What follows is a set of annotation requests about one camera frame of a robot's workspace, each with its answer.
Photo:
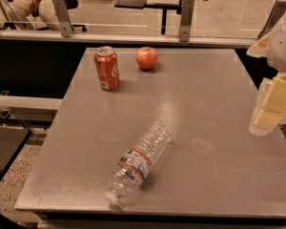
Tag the orange soda can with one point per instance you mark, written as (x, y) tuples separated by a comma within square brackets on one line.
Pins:
[(105, 60)]

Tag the seated person beige pants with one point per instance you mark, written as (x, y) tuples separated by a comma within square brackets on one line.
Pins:
[(19, 11)]

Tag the clear plastic water bottle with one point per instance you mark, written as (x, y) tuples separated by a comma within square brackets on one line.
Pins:
[(136, 164)]

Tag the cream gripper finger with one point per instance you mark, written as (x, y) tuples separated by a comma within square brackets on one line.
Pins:
[(259, 48), (270, 105)]

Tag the middle metal bracket post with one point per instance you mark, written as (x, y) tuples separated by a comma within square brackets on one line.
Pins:
[(186, 20)]

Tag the left metal bracket post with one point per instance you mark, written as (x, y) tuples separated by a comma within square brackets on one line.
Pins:
[(64, 21)]

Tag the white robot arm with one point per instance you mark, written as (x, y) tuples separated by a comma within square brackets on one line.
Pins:
[(276, 49)]

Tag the red apple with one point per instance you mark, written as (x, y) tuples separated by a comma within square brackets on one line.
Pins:
[(146, 58)]

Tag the grey metal rail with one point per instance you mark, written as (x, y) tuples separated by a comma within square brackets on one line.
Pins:
[(128, 39)]

